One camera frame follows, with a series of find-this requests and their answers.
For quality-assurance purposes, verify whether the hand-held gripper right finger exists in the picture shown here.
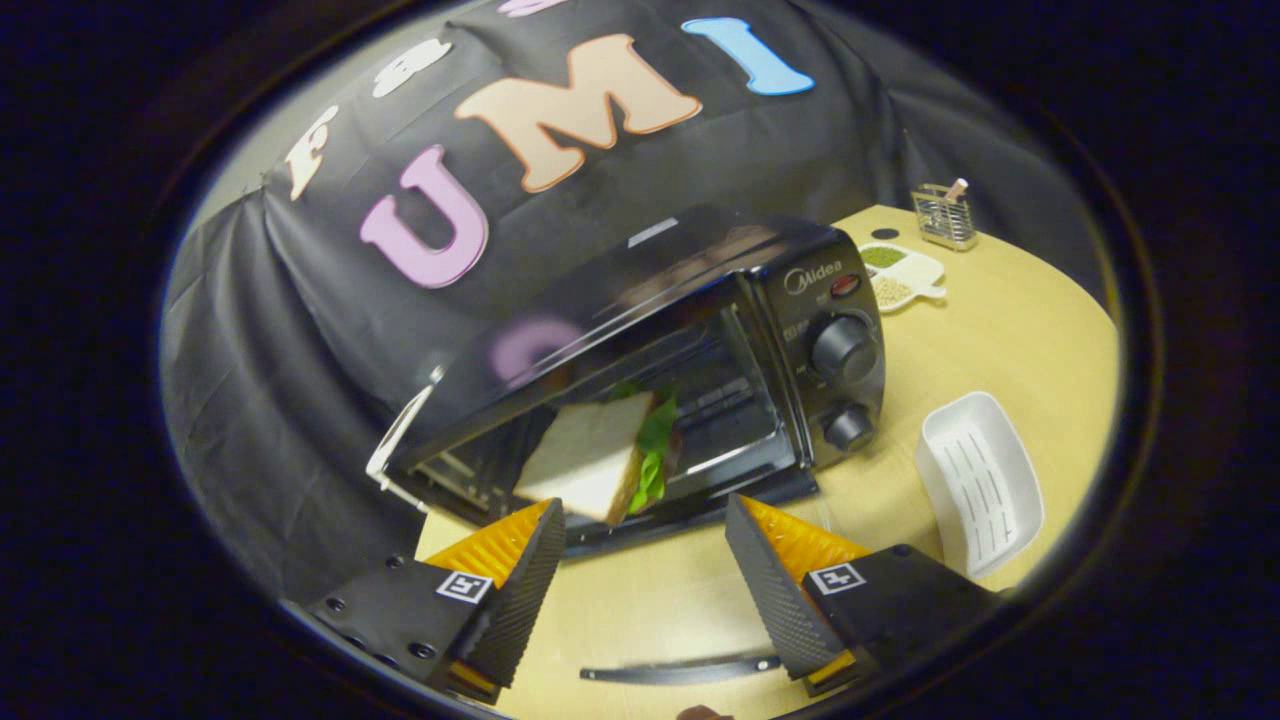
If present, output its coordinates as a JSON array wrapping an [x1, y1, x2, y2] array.
[[724, 491, 1003, 699]]

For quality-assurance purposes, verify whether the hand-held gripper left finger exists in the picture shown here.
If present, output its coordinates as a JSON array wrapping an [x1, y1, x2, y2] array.
[[303, 497, 568, 707]]

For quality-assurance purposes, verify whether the white plastic tray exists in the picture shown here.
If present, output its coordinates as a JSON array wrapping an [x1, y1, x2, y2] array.
[[914, 391, 1047, 580]]

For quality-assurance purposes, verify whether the white divided seasoning dish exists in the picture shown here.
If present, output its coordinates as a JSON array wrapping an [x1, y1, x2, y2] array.
[[857, 241, 947, 315]]

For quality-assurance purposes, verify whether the metal wire holder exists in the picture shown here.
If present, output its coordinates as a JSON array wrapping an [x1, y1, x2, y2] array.
[[911, 177, 980, 252]]

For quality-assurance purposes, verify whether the white bread lettuce sandwich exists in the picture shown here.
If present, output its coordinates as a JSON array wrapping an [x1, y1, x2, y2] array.
[[512, 384, 687, 527]]

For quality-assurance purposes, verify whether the black toaster oven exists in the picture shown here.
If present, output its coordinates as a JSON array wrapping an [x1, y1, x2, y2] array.
[[365, 205, 889, 687]]

